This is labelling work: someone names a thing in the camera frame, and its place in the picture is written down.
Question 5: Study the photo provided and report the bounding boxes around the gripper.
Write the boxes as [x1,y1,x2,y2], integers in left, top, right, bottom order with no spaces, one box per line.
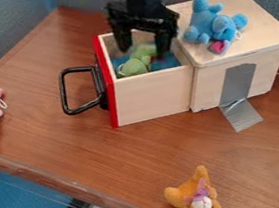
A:
[102,0,188,64]

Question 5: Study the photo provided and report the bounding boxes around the drawer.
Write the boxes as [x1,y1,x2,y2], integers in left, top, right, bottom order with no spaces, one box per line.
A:
[50,19,204,137]

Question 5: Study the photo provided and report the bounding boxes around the green plush toy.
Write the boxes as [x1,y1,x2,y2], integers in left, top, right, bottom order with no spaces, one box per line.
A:
[112,41,164,79]

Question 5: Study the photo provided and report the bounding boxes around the blue plush toy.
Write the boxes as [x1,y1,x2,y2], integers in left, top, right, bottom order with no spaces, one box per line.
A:
[176,0,255,61]

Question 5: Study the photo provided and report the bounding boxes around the cabinet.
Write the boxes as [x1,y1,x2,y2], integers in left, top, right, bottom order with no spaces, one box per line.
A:
[164,0,279,115]

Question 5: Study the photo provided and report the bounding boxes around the grey tape strip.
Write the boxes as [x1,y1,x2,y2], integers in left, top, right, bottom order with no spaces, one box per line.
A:
[211,61,269,136]

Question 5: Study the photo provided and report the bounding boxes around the orange plush toy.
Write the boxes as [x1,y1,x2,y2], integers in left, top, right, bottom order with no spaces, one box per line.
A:
[160,162,224,208]

